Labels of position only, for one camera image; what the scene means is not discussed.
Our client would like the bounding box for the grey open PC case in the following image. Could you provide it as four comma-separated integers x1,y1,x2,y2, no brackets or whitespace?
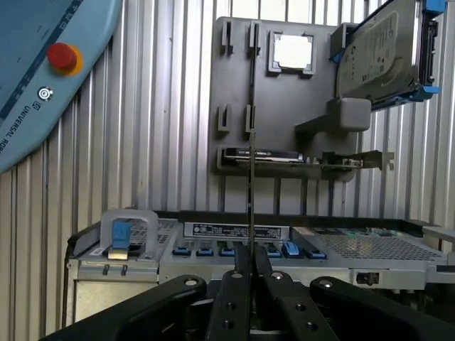
65,209,455,330

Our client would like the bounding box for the blue case latch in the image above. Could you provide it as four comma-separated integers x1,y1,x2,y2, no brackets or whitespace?
111,220,131,250

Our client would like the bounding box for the black graphics card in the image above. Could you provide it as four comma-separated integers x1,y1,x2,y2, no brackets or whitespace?
222,146,396,172

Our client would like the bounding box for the grey parts rack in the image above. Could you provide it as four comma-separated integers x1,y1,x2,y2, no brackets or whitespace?
209,16,374,183

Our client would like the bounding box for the silver CPU chip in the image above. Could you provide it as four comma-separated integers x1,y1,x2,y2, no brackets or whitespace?
275,33,316,69

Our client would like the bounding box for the silver hard disk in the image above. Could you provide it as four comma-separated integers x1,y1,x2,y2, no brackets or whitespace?
335,0,423,104

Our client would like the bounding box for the blue robot teach pendant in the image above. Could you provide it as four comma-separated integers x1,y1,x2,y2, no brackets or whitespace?
0,0,124,175

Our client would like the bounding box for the blue disk caddy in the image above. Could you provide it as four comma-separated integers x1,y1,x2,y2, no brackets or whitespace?
329,0,446,108

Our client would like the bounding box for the red emergency stop button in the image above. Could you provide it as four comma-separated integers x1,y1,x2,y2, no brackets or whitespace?
46,42,85,77

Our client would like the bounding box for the grey case handle bracket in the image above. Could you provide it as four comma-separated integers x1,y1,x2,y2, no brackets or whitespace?
100,209,160,261

